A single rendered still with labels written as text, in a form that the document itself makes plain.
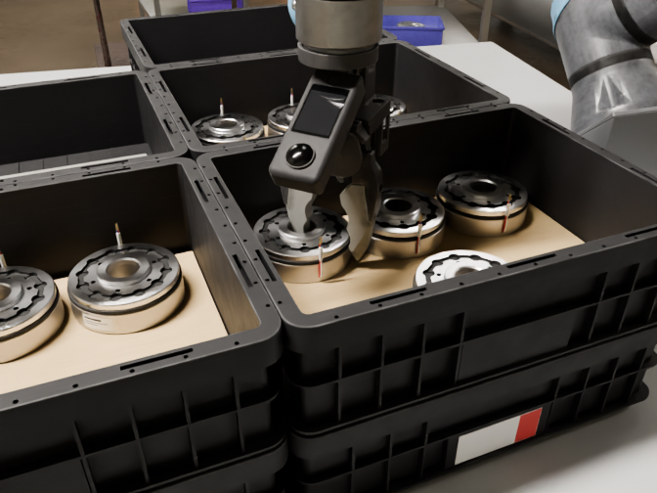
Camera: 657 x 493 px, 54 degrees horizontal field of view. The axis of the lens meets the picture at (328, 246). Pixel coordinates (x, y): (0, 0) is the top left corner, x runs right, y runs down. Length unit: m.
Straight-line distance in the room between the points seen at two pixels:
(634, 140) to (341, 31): 0.50
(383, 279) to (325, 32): 0.25
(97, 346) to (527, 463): 0.41
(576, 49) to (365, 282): 0.53
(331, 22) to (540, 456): 0.45
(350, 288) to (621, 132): 0.44
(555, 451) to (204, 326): 0.36
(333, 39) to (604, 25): 0.54
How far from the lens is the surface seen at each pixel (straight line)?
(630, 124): 0.91
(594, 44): 1.01
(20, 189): 0.66
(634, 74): 1.00
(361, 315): 0.44
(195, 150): 0.68
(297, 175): 0.52
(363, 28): 0.55
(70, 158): 0.95
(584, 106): 1.00
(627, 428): 0.74
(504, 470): 0.66
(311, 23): 0.55
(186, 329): 0.60
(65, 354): 0.60
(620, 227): 0.71
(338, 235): 0.65
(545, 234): 0.75
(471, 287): 0.48
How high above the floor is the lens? 1.21
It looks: 33 degrees down
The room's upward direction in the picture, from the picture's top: straight up
